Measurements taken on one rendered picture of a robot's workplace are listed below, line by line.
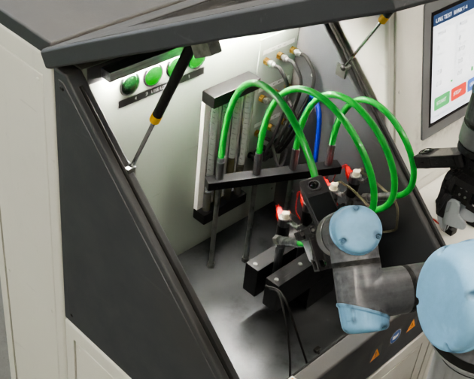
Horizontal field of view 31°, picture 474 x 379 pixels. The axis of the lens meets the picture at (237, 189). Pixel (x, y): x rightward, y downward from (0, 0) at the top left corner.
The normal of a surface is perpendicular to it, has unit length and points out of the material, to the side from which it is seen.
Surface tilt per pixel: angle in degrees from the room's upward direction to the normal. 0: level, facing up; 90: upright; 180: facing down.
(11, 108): 90
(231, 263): 0
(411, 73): 76
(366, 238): 45
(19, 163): 90
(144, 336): 90
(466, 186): 90
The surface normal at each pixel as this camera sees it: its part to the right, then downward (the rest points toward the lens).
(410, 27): 0.70, 0.29
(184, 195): 0.70, 0.48
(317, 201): -0.11, -0.60
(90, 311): -0.71, 0.38
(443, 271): -0.94, 0.00
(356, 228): 0.10, -0.12
